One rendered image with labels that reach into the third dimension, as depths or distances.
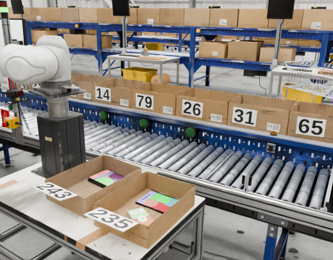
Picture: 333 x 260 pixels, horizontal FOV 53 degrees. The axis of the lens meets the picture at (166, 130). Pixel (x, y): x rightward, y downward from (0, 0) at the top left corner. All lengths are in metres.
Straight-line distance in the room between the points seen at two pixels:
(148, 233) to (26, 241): 1.61
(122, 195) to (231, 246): 1.25
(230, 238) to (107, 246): 1.49
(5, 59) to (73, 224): 0.75
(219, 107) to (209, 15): 4.98
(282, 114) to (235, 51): 4.61
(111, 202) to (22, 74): 0.66
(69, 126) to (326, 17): 5.48
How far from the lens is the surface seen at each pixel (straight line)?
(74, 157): 1.90
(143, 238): 1.33
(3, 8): 2.56
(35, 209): 1.67
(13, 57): 1.56
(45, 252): 2.39
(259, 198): 1.75
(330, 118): 2.17
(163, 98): 2.49
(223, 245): 2.63
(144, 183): 1.71
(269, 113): 2.22
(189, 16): 7.35
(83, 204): 1.51
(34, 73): 1.56
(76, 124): 1.85
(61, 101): 1.82
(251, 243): 2.70
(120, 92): 2.70
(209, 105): 2.33
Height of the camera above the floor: 1.59
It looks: 19 degrees down
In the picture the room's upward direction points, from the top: 1 degrees clockwise
